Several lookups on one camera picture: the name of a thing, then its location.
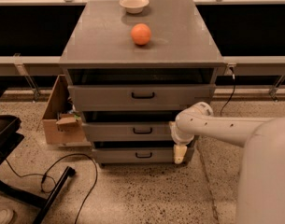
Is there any grey drawer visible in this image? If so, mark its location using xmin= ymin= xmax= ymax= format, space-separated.
xmin=82 ymin=122 xmax=172 ymax=142
xmin=68 ymin=85 xmax=215 ymax=111
xmin=92 ymin=147 xmax=174 ymax=164

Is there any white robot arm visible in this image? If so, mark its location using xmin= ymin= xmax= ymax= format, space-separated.
xmin=169 ymin=102 xmax=285 ymax=224

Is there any grey top drawer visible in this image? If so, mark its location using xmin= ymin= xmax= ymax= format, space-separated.
xmin=68 ymin=85 xmax=215 ymax=111

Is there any grey bottom drawer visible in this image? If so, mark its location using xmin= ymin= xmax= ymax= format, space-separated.
xmin=92 ymin=147 xmax=174 ymax=164

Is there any grey drawer cabinet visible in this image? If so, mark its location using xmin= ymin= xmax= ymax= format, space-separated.
xmin=60 ymin=0 xmax=222 ymax=163

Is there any open cardboard box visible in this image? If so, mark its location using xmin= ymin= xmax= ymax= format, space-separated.
xmin=42 ymin=75 xmax=86 ymax=146

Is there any orange fruit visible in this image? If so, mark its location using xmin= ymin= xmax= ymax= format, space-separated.
xmin=131 ymin=23 xmax=151 ymax=46

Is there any grey metal railing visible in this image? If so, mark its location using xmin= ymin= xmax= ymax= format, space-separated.
xmin=0 ymin=0 xmax=285 ymax=103

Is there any white bowl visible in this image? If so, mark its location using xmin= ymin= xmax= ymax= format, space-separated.
xmin=120 ymin=0 xmax=150 ymax=14

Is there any white shoe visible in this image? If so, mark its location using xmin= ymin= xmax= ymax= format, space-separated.
xmin=0 ymin=209 xmax=14 ymax=224

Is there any black cable on left floor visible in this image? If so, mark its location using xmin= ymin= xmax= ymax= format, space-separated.
xmin=4 ymin=153 xmax=99 ymax=224

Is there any black cart frame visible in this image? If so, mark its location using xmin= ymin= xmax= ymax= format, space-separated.
xmin=0 ymin=91 xmax=77 ymax=224

